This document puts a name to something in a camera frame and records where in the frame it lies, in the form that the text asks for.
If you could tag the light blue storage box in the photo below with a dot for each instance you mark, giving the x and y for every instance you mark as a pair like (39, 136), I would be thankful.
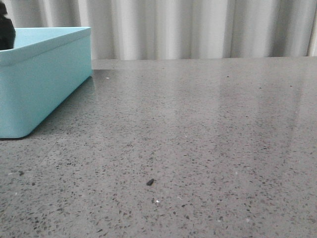
(45, 66)

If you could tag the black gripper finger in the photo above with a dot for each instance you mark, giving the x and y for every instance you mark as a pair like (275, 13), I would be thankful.
(7, 31)

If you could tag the small black debris piece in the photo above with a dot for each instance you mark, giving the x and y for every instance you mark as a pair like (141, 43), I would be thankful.
(150, 182)

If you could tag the grey pleated curtain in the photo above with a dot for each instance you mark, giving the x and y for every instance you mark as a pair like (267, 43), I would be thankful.
(180, 29)

